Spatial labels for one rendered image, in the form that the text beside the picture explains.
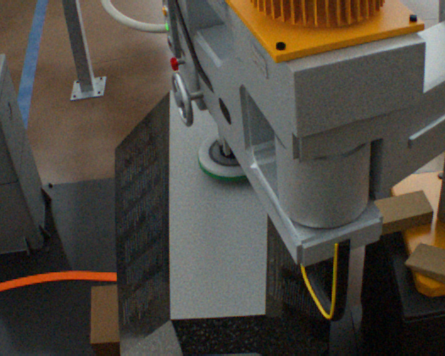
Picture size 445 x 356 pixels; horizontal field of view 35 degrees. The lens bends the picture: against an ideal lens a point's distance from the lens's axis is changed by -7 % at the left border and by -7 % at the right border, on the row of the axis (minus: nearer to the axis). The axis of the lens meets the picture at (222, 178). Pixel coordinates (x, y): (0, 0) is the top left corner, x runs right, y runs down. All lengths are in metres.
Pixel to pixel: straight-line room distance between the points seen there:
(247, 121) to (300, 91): 0.49
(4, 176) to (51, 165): 0.77
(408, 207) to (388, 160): 0.72
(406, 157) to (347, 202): 0.18
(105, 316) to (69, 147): 1.31
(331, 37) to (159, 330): 1.04
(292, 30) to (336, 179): 0.34
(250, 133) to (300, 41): 0.51
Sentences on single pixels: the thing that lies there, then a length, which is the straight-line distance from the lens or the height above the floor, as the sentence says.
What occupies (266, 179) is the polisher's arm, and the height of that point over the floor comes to 1.28.
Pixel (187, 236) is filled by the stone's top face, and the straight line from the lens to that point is 2.10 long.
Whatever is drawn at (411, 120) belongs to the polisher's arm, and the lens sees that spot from 1.49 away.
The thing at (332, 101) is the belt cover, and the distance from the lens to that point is 1.18.
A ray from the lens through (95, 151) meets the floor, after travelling 3.88.
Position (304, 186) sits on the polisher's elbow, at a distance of 1.42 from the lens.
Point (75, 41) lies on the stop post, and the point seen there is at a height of 0.36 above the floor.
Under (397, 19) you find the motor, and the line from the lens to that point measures 1.24.
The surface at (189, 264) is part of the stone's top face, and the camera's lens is 2.03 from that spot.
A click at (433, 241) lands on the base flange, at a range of 2.18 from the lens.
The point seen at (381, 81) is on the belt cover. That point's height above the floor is 1.67.
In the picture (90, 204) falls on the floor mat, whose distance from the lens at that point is 3.55.
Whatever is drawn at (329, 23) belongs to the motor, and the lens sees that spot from 1.19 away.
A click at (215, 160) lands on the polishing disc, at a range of 2.24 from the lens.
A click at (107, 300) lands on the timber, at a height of 0.14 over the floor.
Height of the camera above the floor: 2.35
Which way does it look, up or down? 41 degrees down
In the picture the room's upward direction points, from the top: 7 degrees counter-clockwise
